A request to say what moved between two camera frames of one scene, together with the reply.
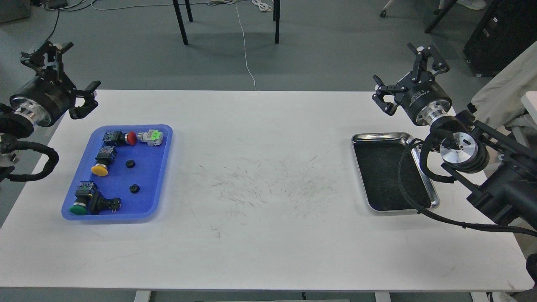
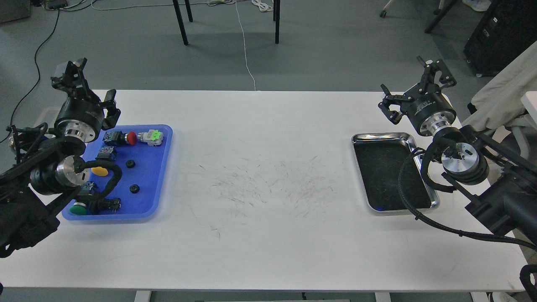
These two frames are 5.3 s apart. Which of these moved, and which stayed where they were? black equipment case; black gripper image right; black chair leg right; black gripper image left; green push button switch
Moved: black gripper image left; black gripper image right
Stayed: green push button switch; black equipment case; black chair leg right
